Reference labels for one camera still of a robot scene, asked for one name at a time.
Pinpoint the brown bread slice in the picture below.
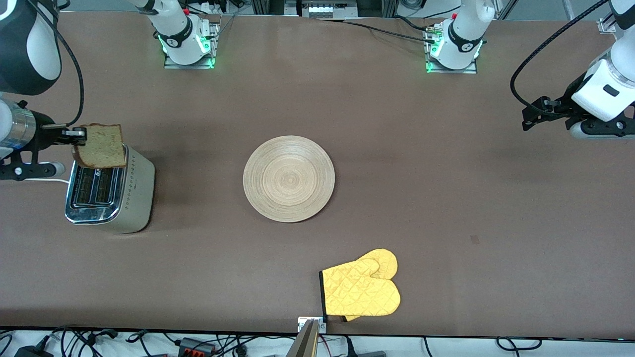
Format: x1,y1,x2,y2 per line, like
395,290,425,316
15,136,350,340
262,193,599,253
72,123,127,169

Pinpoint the round wooden plate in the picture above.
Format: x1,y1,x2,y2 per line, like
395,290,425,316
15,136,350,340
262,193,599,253
243,135,335,223

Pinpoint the silver two-slot toaster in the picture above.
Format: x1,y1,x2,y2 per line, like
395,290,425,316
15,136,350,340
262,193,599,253
64,144,155,234

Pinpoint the yellow quilted oven mitt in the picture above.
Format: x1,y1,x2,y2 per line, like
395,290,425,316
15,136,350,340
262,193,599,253
342,248,398,322
319,257,401,318

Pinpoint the black connector with orange levers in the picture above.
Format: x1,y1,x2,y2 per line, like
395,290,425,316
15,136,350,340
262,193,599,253
178,337,217,357

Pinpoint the white power strip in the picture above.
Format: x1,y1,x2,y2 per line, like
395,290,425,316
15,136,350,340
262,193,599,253
298,0,359,19

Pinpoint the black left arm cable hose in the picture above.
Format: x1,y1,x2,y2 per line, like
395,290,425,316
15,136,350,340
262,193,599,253
510,0,610,117

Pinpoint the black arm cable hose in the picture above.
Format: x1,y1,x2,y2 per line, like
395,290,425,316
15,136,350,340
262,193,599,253
30,0,85,128
510,0,610,117

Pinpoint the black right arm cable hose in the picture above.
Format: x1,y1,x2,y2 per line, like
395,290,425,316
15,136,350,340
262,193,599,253
30,0,85,128

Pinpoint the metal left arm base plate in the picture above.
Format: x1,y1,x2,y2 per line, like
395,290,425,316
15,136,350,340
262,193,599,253
425,22,480,75

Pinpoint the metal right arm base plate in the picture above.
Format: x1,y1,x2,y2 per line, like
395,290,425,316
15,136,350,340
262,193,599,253
164,21,219,70

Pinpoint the short black table cable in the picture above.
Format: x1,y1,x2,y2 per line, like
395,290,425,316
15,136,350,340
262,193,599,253
393,15,437,33

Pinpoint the long black table cable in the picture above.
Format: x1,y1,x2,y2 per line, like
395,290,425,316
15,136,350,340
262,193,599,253
317,18,440,45

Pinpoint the dark aluminium frame post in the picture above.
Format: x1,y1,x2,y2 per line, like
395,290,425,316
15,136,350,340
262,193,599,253
251,0,298,15

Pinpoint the black looped floor cable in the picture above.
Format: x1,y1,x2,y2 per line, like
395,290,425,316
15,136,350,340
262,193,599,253
496,337,544,352

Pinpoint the silver edge bracket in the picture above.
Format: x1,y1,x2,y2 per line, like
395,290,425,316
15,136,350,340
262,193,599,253
298,316,328,334

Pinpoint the tan camera mount post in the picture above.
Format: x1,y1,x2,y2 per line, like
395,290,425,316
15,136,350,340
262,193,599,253
285,319,320,357

